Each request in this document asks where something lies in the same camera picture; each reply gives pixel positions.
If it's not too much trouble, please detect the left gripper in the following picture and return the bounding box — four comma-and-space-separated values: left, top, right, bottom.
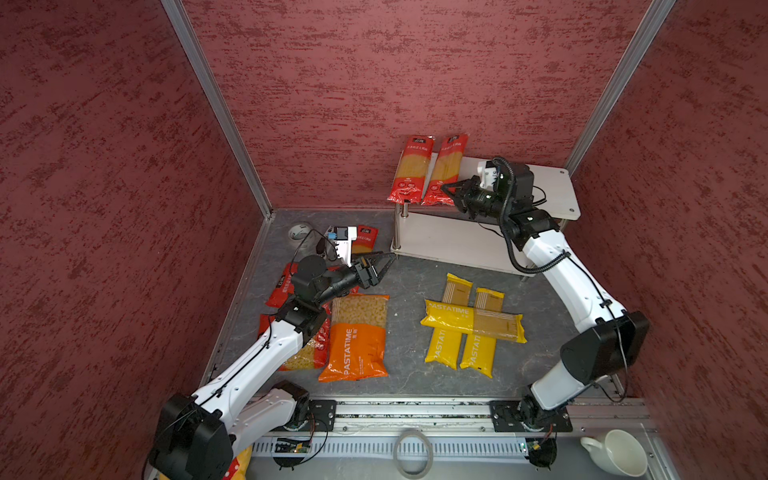
315, 248, 396, 305

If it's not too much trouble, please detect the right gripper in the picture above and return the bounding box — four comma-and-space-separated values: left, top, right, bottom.
442, 174, 513, 220

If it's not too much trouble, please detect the red spaghetti bag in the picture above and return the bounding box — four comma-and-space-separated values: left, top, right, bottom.
387, 135, 434, 205
351, 225, 379, 255
422, 134, 469, 206

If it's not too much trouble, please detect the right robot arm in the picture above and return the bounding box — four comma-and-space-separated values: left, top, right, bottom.
441, 157, 650, 431

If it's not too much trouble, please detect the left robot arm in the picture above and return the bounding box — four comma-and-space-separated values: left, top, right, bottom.
147, 252, 397, 479

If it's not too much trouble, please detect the white two-tier shelf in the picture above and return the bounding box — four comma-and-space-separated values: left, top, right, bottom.
391, 165, 581, 275

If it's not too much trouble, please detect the black white stapler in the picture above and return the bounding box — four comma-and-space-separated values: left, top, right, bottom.
317, 226, 338, 261

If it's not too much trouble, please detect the orange macaroni bag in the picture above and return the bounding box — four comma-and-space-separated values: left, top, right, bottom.
318, 294, 389, 383

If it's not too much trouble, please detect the clear packing tape roll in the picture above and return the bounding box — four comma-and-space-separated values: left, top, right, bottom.
287, 222, 314, 245

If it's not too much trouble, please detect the red fusilli bag upper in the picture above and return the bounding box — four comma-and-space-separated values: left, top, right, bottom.
267, 258, 361, 307

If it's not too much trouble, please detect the red fusilli bag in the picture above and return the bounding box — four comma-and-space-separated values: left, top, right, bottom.
258, 300, 331, 371
267, 258, 361, 307

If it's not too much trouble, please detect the yellow spaghetti bag crosswise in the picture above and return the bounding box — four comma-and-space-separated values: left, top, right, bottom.
421, 300, 527, 344

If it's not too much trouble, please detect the yellow spaghetti bag left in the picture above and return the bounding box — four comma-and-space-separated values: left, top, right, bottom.
425, 273, 473, 370

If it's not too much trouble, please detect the yellow spaghetti bag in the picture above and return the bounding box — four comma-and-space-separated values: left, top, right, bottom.
460, 288, 504, 378
425, 273, 473, 370

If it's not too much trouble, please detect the red fusilli bag lower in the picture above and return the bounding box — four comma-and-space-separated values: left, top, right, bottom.
258, 300, 331, 371

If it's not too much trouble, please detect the yellow spaghetti bag right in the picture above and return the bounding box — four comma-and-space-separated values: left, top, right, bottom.
460, 288, 504, 378

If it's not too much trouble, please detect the yellow plush toy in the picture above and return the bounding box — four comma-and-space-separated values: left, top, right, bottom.
142, 445, 253, 480

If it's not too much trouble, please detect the white ceramic cup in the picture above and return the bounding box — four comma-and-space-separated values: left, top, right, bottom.
580, 429, 648, 478

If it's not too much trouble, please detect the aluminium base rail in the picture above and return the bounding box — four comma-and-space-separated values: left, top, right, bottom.
253, 397, 660, 463

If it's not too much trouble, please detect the grey ring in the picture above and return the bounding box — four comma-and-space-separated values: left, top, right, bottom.
392, 428, 435, 480

